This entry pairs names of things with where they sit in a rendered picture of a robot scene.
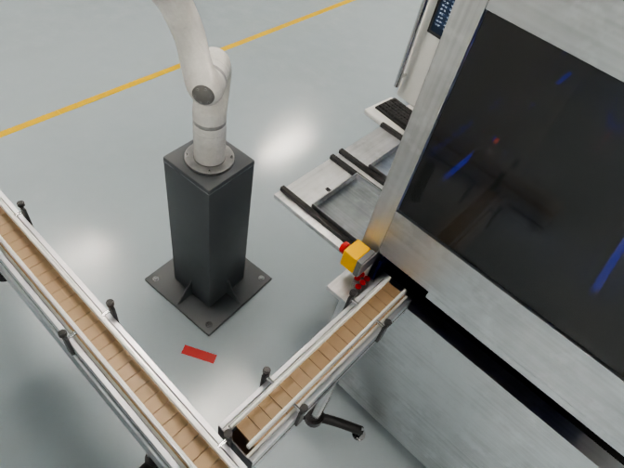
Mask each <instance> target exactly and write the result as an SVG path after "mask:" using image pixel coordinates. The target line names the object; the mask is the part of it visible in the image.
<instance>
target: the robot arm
mask: <svg viewBox="0 0 624 468"><path fill-rule="evenodd" d="M152 1H153V2H154V3H155V5H156V6H157V7H158V8H159V9H160V11H161V12H162V15H163V17H164V19H165V21H166V23H167V25H168V27H169V29H170V31H171V34H172V35H173V37H174V40H175V45H176V49H177V53H178V57H179V62H180V67H181V71H182V75H183V79H184V82H185V86H186V88H187V90H188V93H189V95H190V96H191V98H192V99H193V104H192V125H193V144H192V145H190V146H189V147H188V148H187V149H186V151H185V163H186V165H187V166H188V168H190V169H191V170H192V171H194V172H196V173H198V174H201V175H206V176H216V175H220V174H223V173H225V172H226V171H228V170H229V169H230V168H231V167H232V165H233V163H234V153H233V151H232V149H231V148H230V147H229V146H227V145H226V135H227V109H228V96H229V89H230V82H231V63H230V59H229V57H228V54H227V53H226V52H225V51H224V50H222V49H221V48H218V47H214V46H210V47H209V46H208V43H207V38H206V34H205V30H204V28H203V25H202V20H201V17H200V15H199V12H198V10H197V8H196V6H195V4H194V2H193V0H152Z"/></svg>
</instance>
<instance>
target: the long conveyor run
mask: <svg viewBox="0 0 624 468"><path fill-rule="evenodd" d="M17 205H18V207H19V208H20V211H19V210H18V209H17V208H16V207H15V206H14V205H13V203H12V202H11V201H10V200H9V199H8V198H7V197H6V195H5V194H4V193H3V192H2V191H1V190H0V265H1V266H2V267H3V268H4V270H5V271H6V272H7V274H8V275H9V276H10V277H11V278H12V279H13V280H14V281H15V282H16V284H17V285H18V286H19V287H20V289H21V290H22V291H23V292H24V294H25V295H26V296H27V297H28V298H29V300H30V301H31V302H32V304H33V305H34V306H35V307H36V308H37V310H38V311H39V312H40V313H41V315H42V316H43V317H44V318H45V320H46V321H47V322H48V323H49V325H50V326H51V327H52V328H53V329H54V331H55V332H56V333H57V334H58V337H59V338H61V339H62V341H63V342H64V344H65V345H66V347H67V349H68V351H69V352H70V353H71V355H72V356H76V357H77V358H78V359H79V361H80V362H81V363H82V364H83V366H84V367H85V368H86V369H87V371H88V372H89V373H90V374H91V376H92V377H93V378H94V379H95V380H96V382H97V383H98V384H99V386H100V387H101V388H102V389H103V390H104V392H105V393H106V394H107V395H108V397H109V398H110V399H111V400H112V402H113V403H114V404H115V405H116V407H117V408H118V409H119V410H120V411H121V413H122V414H123V415H124V417H125V418H126V419H127V420H128V421H129V422H130V423H131V424H132V425H133V427H134V428H135V429H136V430H137V432H138V433H139V434H140V435H141V437H142V438H143V439H144V440H145V441H146V443H147V444H148V445H149V447H150V448H151V449H152V450H153V451H154V453H155V454H156V455H157V456H158V458H159V459H160V460H161V461H162V463H163V464H164V465H165V466H166V468H248V467H247V466H246V465H245V464H244V463H243V462H242V461H241V459H240V458H239V457H238V456H237V455H236V454H235V453H234V451H233V450H232V449H231V447H232V435H233V433H232V430H230V429H227V430H225V432H224V434H223V439H222V438H221V437H220V436H219V434H218V433H217V432H216V431H215V430H214V429H213V428H212V427H211V425H210V424H209V423H208V422H207V421H205V420H204V419H203V417H202V416H201V415H200V413H199V412H198V411H196V409H195V408H194V407H193V406H192V405H191V404H190V403H189V401H188V400H187V399H186V398H185V397H184V396H183V395H182V394H181V392H180V391H179V390H178V389H177V388H176V387H175V386H174V385H173V383H172V382H171V381H170V380H169V379H168V378H167V377H166V376H165V374H164V373H163V372H162V371H161V370H160V369H159V368H158V366H157V365H156V364H155V363H154V362H153V361H152V360H151V359H150V357H149V356H148V355H147V354H146V353H145V352H144V351H143V349H142V348H141V347H140V346H139V345H138V344H137V343H136V342H135V340H134V339H133V338H132V337H131V336H130V335H129V334H128V333H127V331H126V330H125V329H124V328H123V327H122V326H121V325H120V322H119V320H118V317H117V313H116V310H115V307H114V301H113V300H112V299H108V300H107V301H106V306H107V307H108V308H109V309H108V310H107V309H106V308H105V307H104V305H103V304H101V303H100V302H99V300H98V299H97V298H96V296H95V295H94V294H92V293H91V292H90V291H89V289H88V288H87V287H86V286H85V285H84V284H83V283H82V281H81V280H80V279H79V278H78V277H77V276H76V275H75V274H74V272H73V271H72V270H71V269H70V268H69V267H68V266H67V265H66V263H65V262H64V261H63V260H62V259H61V258H60V257H59V255H58V254H57V253H56V252H55V251H54V250H53V249H52V248H51V246H50V245H49V244H48V243H47V242H46V241H45V240H44V238H43V237H42V236H41V235H40V234H39V233H38V232H37V231H36V229H35V228H34V227H33V223H32V221H31V219H30V217H29V215H28V213H27V210H26V209H25V208H24V206H25V203H24V201H18V202H17Z"/></svg>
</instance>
